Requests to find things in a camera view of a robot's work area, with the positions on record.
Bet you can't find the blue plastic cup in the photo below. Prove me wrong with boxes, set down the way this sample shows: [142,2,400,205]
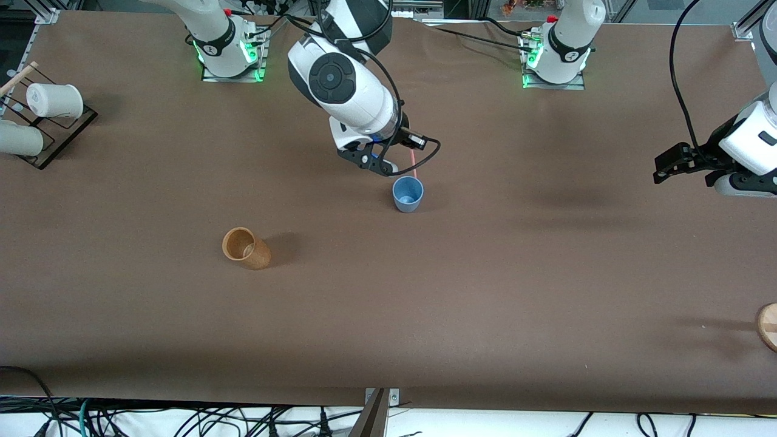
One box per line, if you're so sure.
[392,176,425,214]

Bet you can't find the brown wooden cup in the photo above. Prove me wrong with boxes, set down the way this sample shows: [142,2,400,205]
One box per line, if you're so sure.
[222,227,272,271]

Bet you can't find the white cup with dots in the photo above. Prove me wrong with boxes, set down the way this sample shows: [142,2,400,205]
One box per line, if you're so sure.
[25,83,84,120]

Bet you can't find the plain white cup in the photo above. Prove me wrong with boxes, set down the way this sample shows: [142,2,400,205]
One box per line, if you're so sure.
[0,120,45,157]

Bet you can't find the grey control box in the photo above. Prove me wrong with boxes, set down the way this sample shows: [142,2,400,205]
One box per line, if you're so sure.
[392,0,445,19]

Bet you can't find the orange background clutter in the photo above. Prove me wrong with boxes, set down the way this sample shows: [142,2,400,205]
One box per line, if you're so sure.
[500,0,551,16]

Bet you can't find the round wooden disc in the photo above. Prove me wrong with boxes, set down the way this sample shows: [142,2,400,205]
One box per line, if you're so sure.
[755,302,777,353]

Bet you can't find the dark table support beam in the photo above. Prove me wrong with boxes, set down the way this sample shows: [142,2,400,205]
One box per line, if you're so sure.
[348,388,390,437]

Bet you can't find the light wooden stick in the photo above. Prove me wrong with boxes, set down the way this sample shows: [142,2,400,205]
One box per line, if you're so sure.
[0,61,39,98]

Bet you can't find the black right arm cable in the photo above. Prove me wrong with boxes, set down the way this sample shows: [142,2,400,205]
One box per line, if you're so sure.
[284,0,442,178]

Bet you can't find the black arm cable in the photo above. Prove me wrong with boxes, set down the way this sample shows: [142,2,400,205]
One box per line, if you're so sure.
[669,0,708,152]
[284,0,442,178]

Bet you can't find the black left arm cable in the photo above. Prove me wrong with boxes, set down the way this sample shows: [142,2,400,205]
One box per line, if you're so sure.
[669,0,708,152]

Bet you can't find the long black base cable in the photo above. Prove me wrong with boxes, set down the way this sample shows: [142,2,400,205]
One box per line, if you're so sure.
[431,24,536,55]

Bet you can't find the aluminium corner frame profile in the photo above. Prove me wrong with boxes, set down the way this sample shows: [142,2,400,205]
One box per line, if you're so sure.
[731,6,763,42]

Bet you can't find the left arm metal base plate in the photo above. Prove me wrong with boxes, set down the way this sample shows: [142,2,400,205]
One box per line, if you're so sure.
[521,30,587,91]

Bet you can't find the short black base cable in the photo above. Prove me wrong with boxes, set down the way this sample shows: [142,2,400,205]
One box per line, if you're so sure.
[483,16,536,39]

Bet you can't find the black right base cable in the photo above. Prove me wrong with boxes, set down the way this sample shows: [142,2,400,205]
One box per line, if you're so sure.
[231,0,293,42]

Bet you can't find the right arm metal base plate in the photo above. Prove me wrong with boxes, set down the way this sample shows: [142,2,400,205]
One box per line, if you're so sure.
[200,24,268,83]

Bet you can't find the metal table edge bracket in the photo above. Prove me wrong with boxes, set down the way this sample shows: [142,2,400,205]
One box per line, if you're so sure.
[364,388,401,408]

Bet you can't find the black wire cup rack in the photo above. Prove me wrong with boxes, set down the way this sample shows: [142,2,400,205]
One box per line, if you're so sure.
[0,91,99,171]

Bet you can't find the black arched floor cable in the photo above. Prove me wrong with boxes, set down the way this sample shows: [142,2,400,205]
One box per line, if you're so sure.
[0,365,60,425]

